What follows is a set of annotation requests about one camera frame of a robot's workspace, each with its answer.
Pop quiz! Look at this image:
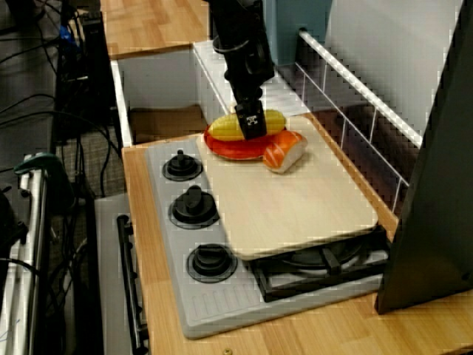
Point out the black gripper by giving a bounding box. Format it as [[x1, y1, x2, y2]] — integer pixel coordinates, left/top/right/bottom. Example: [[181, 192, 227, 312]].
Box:
[[221, 31, 276, 141]]

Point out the yellow toy corn cob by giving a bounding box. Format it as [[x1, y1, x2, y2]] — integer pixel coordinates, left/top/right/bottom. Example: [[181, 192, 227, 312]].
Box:
[[208, 109, 287, 142]]

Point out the toy salmon nigiri sushi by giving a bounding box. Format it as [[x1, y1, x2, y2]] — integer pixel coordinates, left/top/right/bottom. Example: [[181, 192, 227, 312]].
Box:
[[262, 130, 308, 174]]

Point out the red round plate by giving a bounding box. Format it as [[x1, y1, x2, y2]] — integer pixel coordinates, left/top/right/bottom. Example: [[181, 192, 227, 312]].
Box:
[[204, 124, 287, 161]]

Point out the small black stove knob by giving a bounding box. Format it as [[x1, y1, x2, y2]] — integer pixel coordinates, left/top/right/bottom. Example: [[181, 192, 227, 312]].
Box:
[[161, 149, 204, 183]]

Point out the light wooden cutting board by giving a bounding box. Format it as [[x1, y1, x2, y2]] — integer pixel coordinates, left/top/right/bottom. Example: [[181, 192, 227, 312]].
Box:
[[194, 102, 380, 262]]

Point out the teal box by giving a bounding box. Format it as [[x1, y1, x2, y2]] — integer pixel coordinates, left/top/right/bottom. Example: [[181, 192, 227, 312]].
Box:
[[262, 0, 333, 67]]

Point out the large black stove knob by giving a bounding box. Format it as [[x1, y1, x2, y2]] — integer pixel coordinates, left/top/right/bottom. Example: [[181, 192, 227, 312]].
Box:
[[168, 184, 221, 230]]

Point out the dark tile backsplash panel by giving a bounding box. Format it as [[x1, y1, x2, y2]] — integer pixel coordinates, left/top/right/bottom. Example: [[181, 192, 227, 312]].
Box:
[[295, 27, 424, 219]]

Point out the light wooden table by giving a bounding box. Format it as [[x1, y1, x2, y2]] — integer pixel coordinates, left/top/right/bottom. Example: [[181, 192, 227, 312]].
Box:
[[99, 0, 211, 60]]

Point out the black computer tower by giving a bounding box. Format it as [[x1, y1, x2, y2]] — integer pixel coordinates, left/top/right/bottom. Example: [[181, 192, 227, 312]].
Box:
[[55, 10, 119, 141]]

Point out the black burner grate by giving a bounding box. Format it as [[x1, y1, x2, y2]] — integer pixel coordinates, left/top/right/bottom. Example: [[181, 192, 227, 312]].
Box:
[[251, 223, 392, 303]]

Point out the grey toy stove top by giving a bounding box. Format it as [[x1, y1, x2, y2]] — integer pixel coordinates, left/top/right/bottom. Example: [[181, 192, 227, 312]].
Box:
[[143, 138, 392, 340]]

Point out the black slanted stand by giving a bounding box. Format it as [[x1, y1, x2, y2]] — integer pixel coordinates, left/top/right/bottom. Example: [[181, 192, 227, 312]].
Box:
[[375, 0, 473, 315]]

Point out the white toy oven front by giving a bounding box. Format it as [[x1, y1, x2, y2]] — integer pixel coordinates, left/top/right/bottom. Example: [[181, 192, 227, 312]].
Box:
[[94, 194, 149, 355]]

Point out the wooden kitchen countertop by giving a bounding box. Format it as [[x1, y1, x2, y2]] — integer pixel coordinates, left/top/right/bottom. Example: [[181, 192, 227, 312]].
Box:
[[121, 110, 473, 355]]

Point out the black equipment case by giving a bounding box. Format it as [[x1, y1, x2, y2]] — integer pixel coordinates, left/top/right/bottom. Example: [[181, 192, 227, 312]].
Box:
[[0, 188, 30, 260]]

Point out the thin black cable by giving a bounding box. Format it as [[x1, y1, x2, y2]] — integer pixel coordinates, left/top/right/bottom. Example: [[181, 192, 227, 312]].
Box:
[[72, 125, 88, 186]]

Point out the black oven door handle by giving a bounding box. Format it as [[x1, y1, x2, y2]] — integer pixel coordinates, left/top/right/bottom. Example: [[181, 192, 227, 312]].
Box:
[[116, 214, 149, 352]]

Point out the aluminium frame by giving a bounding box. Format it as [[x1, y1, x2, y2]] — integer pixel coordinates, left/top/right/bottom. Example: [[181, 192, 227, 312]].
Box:
[[0, 158, 51, 355]]

